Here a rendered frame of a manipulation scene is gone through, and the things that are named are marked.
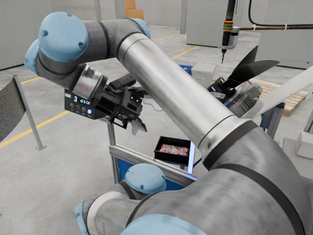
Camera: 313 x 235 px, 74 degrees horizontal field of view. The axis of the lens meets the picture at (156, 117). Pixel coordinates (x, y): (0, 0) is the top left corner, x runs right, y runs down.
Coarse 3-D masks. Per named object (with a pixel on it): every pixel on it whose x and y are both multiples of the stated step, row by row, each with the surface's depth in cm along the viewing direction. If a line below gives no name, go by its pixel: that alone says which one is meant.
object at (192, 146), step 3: (192, 144) 102; (192, 147) 103; (192, 150) 104; (192, 153) 105; (192, 156) 105; (189, 159) 108; (192, 159) 106; (189, 162) 108; (192, 162) 107; (189, 165) 109; (189, 168) 110; (189, 171) 111
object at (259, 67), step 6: (264, 60) 97; (270, 60) 99; (246, 66) 100; (252, 66) 102; (258, 66) 103; (264, 66) 104; (270, 66) 105; (234, 72) 108; (240, 72) 109; (246, 72) 109; (252, 72) 110; (258, 72) 110; (228, 78) 117; (234, 78) 117; (240, 78) 116; (246, 78) 116
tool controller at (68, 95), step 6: (66, 90) 124; (66, 96) 127; (72, 96) 124; (66, 102) 128; (72, 102) 125; (84, 102) 120; (66, 108) 129; (72, 108) 127; (90, 108) 119; (78, 114) 125; (84, 114) 122; (90, 114) 120; (96, 114) 120; (102, 114) 124
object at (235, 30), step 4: (236, 28) 103; (232, 32) 104; (236, 32) 104; (232, 36) 104; (232, 40) 105; (220, 44) 109; (228, 44) 108; (232, 44) 106; (224, 48) 105; (228, 48) 105
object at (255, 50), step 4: (256, 48) 129; (252, 52) 129; (256, 52) 133; (248, 56) 129; (252, 56) 133; (244, 60) 129; (248, 60) 132; (252, 60) 137; (240, 64) 129; (244, 64) 132; (236, 68) 129; (232, 72) 129
